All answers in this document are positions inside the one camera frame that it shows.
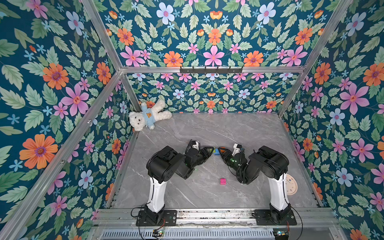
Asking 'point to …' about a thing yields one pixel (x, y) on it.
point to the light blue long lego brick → (217, 153)
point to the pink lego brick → (223, 181)
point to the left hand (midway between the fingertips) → (214, 149)
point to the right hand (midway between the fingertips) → (222, 148)
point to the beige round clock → (291, 185)
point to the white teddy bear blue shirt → (147, 117)
